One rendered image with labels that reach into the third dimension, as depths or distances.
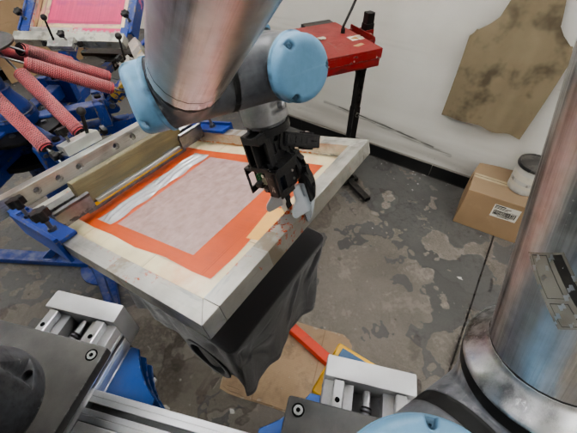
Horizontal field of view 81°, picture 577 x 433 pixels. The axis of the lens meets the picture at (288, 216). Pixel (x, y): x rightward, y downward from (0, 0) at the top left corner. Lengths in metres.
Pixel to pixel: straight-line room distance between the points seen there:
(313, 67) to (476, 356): 0.32
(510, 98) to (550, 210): 2.32
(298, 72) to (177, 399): 1.68
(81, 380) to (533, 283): 0.53
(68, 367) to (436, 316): 1.84
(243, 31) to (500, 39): 2.29
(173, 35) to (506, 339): 0.28
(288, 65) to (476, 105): 2.24
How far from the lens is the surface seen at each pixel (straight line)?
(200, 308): 0.56
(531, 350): 0.27
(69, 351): 0.61
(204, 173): 1.00
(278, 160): 0.58
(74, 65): 1.78
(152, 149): 1.11
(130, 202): 1.01
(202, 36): 0.22
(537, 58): 2.47
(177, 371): 1.93
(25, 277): 2.65
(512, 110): 2.57
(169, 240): 0.79
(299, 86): 0.40
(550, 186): 0.21
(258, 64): 0.40
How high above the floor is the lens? 1.75
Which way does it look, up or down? 46 degrees down
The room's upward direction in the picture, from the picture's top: straight up
